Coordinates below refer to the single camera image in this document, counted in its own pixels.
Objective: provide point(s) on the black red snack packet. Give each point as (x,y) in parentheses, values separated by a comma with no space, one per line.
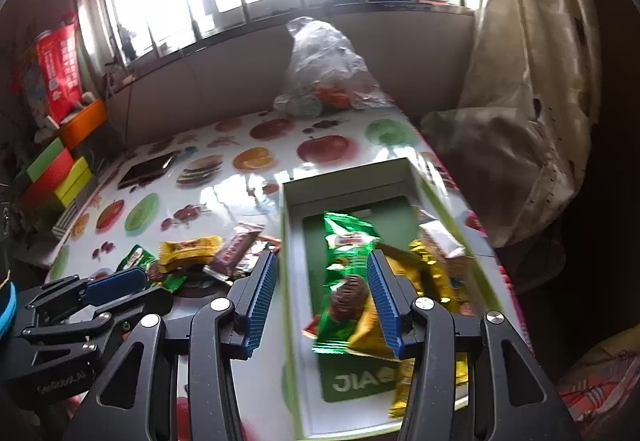
(311,325)

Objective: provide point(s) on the black white striped box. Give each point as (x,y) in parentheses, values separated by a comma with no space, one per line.
(64,221)

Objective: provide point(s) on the fruit print tablecloth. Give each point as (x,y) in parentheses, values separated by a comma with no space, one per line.
(225,201)

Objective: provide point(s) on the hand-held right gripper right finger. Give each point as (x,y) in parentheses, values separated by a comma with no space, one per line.
(385,306)

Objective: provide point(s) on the bright green box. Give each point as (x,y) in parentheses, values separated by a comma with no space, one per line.
(47,158)

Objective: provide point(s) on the plain yellow snack packet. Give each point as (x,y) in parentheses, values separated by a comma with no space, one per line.
(405,396)

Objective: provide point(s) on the yellow crisp snack packet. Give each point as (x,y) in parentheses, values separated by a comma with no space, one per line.
(370,328)

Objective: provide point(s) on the yellow-green box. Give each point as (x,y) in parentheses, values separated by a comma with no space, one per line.
(75,181)

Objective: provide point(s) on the red printed carton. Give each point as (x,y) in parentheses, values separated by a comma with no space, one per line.
(57,71)

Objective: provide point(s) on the black smartphone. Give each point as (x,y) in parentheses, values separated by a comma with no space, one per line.
(147,168)

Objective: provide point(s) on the gold white-label snack packet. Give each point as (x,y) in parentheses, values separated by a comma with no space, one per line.
(435,276)

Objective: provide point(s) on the green cardboard box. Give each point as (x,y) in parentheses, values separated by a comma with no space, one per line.
(395,213)

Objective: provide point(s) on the pile of assorted snack packets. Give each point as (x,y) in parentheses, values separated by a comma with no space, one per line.
(187,251)

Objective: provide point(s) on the white pink snack packet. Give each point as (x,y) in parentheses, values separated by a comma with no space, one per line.
(442,238)

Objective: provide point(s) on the brown wooden wardrobe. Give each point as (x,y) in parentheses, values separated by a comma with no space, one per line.
(615,171)

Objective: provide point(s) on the clear plastic bag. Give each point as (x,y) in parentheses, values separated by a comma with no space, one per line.
(320,56)

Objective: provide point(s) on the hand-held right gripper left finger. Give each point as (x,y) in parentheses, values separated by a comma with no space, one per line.
(260,301)

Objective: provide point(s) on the green cookie snack packet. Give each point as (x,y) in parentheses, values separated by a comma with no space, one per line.
(345,271)

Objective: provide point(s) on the pink patterned cloth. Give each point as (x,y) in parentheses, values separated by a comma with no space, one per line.
(595,391)

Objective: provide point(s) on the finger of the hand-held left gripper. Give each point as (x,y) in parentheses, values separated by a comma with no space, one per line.
(117,283)
(145,302)

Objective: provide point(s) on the cream patterned curtain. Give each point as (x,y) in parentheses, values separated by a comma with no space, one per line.
(525,71)

